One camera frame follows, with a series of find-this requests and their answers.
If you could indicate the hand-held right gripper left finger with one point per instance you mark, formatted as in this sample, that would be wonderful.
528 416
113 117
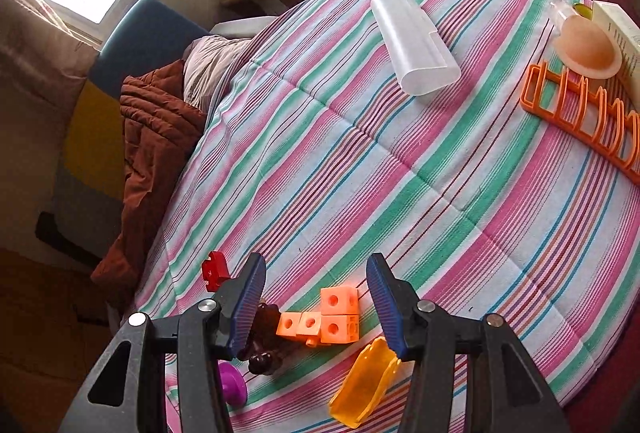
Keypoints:
247 308

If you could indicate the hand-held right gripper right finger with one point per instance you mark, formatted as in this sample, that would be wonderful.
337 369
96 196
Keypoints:
387 313

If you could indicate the dark brown figure toy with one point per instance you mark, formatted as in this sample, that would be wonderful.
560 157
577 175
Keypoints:
265 338

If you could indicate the small red container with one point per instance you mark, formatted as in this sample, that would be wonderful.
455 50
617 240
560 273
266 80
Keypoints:
215 268

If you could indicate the orange linked cubes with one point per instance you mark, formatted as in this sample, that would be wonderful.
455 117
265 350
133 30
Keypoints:
335 308

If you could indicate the yellow scoop piece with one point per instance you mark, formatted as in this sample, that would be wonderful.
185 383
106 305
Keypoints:
362 383

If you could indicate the orange plastic rack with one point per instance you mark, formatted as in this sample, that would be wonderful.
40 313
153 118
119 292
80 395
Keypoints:
526 98

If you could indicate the striped blanket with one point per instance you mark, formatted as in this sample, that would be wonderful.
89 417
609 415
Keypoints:
375 163

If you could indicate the brown quilted duvet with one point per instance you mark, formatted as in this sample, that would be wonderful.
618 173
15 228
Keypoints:
150 153

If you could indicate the wooden wardrobe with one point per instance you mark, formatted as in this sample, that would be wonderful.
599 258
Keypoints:
40 338

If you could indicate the pale pillow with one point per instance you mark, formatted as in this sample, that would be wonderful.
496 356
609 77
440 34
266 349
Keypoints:
210 68

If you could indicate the grey yellow blue headboard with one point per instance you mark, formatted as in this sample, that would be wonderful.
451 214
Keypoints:
90 123

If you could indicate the translucent white case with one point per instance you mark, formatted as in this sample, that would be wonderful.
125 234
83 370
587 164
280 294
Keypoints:
415 48

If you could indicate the beige patterned curtain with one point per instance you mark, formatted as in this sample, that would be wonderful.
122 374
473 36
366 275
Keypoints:
40 63

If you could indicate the peach suction cup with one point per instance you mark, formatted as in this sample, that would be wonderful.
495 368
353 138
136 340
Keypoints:
585 48

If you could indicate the small clear bottle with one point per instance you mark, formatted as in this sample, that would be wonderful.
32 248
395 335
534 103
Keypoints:
562 10

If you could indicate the yellow green lid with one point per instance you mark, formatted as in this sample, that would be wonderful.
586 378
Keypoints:
584 12

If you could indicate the cream cardboard box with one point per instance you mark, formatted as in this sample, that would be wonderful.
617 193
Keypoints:
622 38

